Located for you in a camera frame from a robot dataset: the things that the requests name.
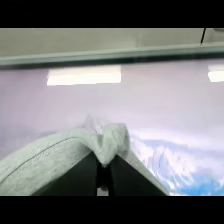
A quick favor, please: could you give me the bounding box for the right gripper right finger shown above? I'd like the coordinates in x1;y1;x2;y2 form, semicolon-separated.
107;153;170;197

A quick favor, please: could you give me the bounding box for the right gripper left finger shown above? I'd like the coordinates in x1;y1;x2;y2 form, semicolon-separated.
32;150;103;197

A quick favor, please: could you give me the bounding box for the grey garment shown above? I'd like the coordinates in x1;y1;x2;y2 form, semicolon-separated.
0;122;171;197

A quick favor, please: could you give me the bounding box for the silver frame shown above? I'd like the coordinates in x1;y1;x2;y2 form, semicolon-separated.
0;42;224;67

